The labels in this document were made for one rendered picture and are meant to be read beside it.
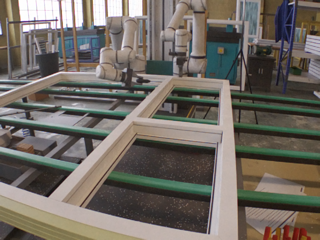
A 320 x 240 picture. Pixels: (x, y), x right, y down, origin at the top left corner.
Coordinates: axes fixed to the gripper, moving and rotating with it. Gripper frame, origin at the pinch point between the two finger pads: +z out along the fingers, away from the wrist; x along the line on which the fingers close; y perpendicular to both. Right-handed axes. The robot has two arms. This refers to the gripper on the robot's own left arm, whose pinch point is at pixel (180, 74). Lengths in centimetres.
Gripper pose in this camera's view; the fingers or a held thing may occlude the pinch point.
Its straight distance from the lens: 178.0
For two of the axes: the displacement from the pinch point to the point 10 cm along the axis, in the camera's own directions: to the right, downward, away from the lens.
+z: 0.0, 9.2, 4.0
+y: 9.7, 1.0, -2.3
